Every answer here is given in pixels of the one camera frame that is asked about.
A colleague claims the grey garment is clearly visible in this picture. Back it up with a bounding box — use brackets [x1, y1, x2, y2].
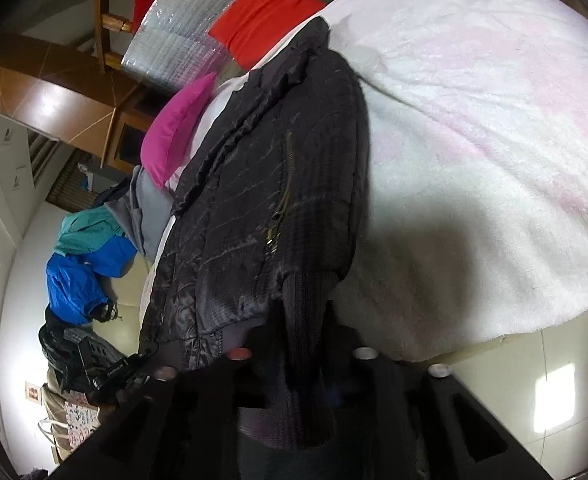
[104, 167, 177, 263]

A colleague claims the teal garment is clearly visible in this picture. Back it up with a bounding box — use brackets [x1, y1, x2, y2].
[54, 207, 127, 256]

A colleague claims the patterned paper bag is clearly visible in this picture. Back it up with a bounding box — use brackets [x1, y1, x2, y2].
[39, 382, 102, 466]

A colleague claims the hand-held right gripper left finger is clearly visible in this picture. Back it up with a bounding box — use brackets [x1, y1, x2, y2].
[71, 330, 285, 480]

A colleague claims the brown tiled pillar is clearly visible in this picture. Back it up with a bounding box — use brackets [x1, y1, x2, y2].
[0, 35, 140, 153]

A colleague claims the wooden stair railing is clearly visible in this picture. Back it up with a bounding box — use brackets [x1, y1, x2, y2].
[94, 0, 135, 73]

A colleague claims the blue jacket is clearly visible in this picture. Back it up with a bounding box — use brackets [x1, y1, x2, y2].
[46, 235, 135, 326]

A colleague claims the white fluffy blanket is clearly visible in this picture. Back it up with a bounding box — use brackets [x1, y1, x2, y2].
[139, 0, 588, 361]

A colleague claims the wooden cabinet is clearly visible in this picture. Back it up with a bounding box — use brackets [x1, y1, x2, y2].
[101, 85, 169, 176]

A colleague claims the silver foil insulation mat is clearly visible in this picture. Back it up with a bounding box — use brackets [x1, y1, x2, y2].
[120, 0, 295, 93]

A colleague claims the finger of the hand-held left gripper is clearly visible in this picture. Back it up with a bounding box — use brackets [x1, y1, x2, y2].
[121, 345, 157, 368]

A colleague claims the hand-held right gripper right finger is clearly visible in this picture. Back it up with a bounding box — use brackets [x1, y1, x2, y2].
[324, 302, 554, 480]

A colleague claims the red pillow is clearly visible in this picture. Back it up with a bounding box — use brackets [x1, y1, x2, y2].
[208, 0, 327, 72]

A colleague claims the black quilted jacket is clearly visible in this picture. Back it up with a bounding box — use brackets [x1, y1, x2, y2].
[139, 16, 375, 451]

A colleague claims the pink pillow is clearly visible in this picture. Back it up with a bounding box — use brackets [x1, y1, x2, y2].
[140, 72, 218, 190]

